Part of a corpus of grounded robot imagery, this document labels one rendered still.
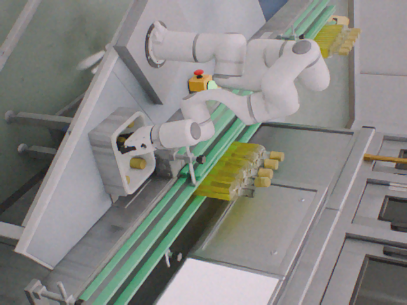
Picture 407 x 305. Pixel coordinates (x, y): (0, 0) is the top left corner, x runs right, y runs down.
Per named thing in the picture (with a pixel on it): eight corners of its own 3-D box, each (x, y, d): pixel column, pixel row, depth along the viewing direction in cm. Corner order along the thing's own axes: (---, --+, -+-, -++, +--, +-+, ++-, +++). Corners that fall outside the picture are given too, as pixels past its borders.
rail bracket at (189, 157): (174, 184, 183) (206, 189, 177) (165, 142, 174) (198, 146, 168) (178, 179, 185) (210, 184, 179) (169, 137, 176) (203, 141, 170)
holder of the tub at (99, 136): (110, 206, 174) (130, 210, 171) (87, 133, 160) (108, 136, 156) (138, 176, 187) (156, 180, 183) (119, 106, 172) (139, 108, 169)
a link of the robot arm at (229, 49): (206, 30, 176) (252, 33, 169) (203, 71, 179) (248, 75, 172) (193, 28, 167) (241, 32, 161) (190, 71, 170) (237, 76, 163)
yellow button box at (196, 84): (189, 96, 212) (206, 98, 209) (186, 79, 208) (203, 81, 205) (197, 89, 217) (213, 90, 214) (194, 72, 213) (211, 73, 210)
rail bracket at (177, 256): (144, 265, 173) (180, 274, 167) (139, 249, 170) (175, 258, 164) (150, 257, 176) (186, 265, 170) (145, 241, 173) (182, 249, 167)
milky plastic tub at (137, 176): (107, 194, 171) (129, 197, 167) (88, 133, 159) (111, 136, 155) (135, 164, 184) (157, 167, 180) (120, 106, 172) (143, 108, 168)
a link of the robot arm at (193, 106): (261, 117, 157) (196, 133, 164) (248, 75, 153) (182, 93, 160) (257, 127, 149) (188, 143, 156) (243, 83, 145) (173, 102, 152)
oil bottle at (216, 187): (182, 193, 190) (238, 203, 180) (180, 180, 187) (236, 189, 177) (190, 184, 194) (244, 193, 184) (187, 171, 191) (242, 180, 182)
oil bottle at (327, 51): (292, 57, 277) (346, 59, 264) (291, 47, 274) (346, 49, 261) (295, 53, 281) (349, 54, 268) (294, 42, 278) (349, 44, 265)
